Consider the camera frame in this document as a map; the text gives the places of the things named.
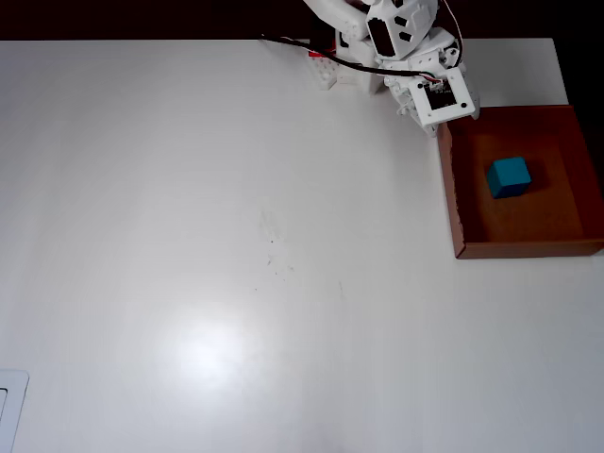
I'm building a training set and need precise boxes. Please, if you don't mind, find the brown cardboard box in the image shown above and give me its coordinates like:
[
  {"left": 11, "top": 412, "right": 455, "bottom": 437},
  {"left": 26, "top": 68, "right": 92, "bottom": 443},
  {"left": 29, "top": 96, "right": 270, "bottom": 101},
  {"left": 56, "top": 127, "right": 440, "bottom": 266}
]
[{"left": 436, "top": 105, "right": 604, "bottom": 260}]

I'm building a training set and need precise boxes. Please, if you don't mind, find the red white servo wire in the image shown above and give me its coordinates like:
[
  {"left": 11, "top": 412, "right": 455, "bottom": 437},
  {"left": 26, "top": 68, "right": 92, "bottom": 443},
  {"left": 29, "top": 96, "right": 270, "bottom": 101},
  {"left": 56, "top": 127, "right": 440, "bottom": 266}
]
[{"left": 441, "top": 0, "right": 467, "bottom": 65}]

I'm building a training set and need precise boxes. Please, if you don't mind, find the white studded base block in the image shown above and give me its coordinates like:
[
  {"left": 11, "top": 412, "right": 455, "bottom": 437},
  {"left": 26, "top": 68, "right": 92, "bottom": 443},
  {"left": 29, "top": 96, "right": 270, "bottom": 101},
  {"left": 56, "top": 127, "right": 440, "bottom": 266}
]
[{"left": 309, "top": 52, "right": 340, "bottom": 92}]

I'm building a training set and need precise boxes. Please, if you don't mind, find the white rounded flat pad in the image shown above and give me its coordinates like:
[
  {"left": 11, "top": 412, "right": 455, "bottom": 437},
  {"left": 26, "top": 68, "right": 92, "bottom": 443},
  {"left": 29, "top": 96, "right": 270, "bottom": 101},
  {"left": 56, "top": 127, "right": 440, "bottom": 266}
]
[{"left": 0, "top": 370, "right": 30, "bottom": 453}]

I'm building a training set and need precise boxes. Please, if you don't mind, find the black camera cable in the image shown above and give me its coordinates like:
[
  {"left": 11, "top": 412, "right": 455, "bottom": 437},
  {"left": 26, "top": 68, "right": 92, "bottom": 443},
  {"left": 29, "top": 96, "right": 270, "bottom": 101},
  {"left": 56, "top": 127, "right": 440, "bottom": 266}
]
[{"left": 259, "top": 33, "right": 428, "bottom": 81}]

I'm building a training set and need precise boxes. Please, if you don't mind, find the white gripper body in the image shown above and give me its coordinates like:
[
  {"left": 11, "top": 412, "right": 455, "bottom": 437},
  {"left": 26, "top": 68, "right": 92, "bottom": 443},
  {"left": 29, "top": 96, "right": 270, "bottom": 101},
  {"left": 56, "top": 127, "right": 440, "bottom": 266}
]
[{"left": 382, "top": 26, "right": 468, "bottom": 119}]

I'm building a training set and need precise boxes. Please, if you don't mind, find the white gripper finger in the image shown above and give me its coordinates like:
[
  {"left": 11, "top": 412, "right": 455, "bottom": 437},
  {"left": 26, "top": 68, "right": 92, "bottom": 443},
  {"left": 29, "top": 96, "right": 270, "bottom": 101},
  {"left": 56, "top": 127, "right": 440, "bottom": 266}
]
[
  {"left": 464, "top": 70, "right": 482, "bottom": 121},
  {"left": 412, "top": 111, "right": 441, "bottom": 140}
]

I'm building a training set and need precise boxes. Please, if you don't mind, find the blue cube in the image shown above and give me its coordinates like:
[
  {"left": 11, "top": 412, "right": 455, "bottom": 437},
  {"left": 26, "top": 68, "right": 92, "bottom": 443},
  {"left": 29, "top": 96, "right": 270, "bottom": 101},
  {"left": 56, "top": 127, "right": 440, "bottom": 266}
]
[{"left": 485, "top": 156, "right": 532, "bottom": 200}]

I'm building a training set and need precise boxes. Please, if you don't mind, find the white wrist camera plate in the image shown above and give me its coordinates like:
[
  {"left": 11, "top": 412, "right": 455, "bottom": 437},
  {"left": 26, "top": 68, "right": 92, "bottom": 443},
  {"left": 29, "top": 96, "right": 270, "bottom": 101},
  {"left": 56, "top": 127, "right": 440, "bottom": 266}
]
[{"left": 409, "top": 69, "right": 478, "bottom": 127}]

